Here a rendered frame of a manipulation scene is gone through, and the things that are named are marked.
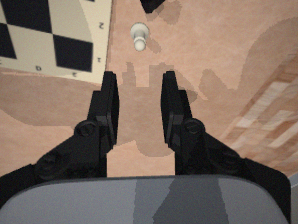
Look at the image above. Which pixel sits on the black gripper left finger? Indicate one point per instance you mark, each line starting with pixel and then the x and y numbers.
pixel 84 153

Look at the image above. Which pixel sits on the white pawn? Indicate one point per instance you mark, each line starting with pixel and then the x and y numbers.
pixel 139 32

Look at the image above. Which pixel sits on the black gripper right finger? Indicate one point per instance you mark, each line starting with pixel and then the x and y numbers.
pixel 202 154

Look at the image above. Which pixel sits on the black and cream chessboard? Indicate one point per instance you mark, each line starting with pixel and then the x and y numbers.
pixel 63 38

